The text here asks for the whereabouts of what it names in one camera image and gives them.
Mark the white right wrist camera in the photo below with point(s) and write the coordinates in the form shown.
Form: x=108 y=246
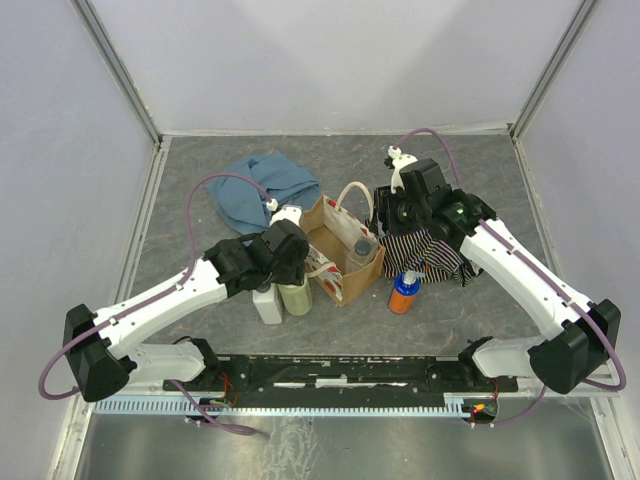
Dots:
x=396 y=161

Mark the white bottle with cream cap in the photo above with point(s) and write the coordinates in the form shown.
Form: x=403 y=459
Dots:
x=297 y=299

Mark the watermelon print canvas bag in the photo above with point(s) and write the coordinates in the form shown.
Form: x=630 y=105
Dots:
x=332 y=231

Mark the black white striped cloth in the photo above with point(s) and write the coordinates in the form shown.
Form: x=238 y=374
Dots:
x=420 y=252

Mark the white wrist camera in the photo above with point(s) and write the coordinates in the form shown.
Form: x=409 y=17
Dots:
x=396 y=161
x=288 y=212

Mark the light blue cable duct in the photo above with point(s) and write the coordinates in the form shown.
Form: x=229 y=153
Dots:
x=307 y=402

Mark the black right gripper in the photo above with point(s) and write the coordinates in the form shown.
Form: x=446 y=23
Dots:
x=384 y=202

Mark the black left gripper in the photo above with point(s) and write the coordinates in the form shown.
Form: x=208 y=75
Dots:
x=295 y=274

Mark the blue denim cloth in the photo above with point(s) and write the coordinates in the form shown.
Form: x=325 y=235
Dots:
x=239 y=200

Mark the white bottle with grey cap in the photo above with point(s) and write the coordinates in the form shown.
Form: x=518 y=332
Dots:
x=268 y=304

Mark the orange bottle with blue cap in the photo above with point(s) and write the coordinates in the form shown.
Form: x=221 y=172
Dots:
x=405 y=288

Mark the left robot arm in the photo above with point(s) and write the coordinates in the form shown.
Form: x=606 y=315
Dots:
x=109 y=348

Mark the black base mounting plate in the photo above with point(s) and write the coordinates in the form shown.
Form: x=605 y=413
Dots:
x=239 y=374

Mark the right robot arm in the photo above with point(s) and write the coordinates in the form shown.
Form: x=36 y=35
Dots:
x=576 y=335

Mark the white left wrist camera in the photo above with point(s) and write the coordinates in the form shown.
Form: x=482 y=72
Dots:
x=288 y=212

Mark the clear bottle with grey cap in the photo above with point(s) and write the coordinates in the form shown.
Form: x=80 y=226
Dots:
x=361 y=254

